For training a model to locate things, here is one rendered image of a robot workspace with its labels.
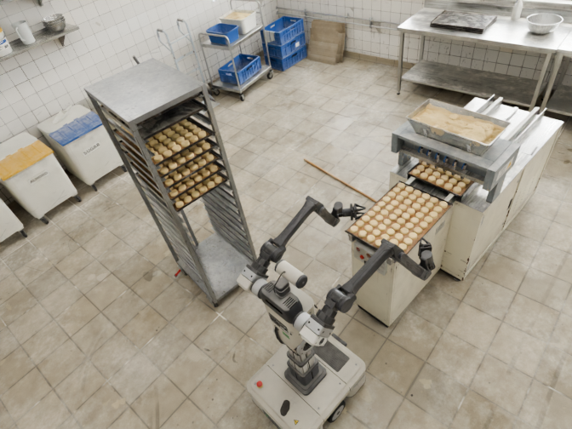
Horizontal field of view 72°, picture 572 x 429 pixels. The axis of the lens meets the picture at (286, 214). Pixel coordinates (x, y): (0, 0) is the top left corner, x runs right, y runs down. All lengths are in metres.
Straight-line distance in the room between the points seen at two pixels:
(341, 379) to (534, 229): 2.24
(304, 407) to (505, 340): 1.51
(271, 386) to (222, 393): 0.48
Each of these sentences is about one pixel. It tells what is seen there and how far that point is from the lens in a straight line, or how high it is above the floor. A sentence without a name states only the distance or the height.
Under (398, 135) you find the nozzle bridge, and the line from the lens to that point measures 2.86.
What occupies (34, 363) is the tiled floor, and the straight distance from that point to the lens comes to 3.95.
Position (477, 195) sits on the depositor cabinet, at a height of 0.84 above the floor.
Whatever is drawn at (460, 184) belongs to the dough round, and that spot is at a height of 0.92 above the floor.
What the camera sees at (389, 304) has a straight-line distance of 2.86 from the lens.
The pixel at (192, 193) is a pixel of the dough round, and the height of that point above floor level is 1.15.
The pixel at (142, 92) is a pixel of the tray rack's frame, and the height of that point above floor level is 1.82.
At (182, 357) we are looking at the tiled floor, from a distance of 3.33.
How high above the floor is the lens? 2.78
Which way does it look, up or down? 44 degrees down
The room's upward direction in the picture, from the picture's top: 11 degrees counter-clockwise
